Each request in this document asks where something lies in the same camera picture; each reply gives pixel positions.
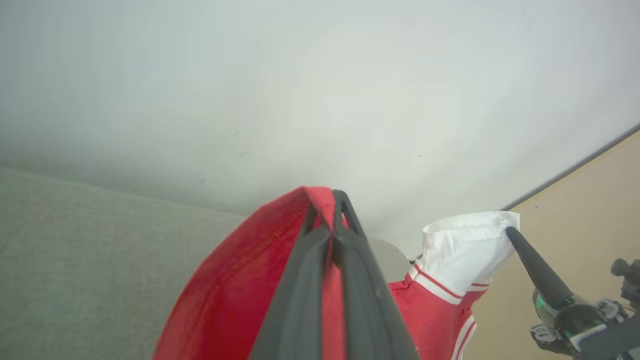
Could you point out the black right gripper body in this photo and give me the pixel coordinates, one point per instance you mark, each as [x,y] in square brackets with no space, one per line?
[580,325]

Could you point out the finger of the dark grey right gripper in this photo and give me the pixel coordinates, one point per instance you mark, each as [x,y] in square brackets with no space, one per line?
[542,272]

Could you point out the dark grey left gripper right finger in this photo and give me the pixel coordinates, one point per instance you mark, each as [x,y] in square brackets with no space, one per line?
[370,320]

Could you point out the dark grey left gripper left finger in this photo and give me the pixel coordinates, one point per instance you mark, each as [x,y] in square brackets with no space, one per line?
[295,310]

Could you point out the red lettered basketball jersey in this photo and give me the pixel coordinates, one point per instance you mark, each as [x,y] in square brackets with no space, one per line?
[225,300]

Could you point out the beige wooden board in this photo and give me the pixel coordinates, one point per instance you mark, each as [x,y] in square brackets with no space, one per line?
[575,215]

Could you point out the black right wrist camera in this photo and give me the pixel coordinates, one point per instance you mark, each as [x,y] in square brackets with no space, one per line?
[630,277]

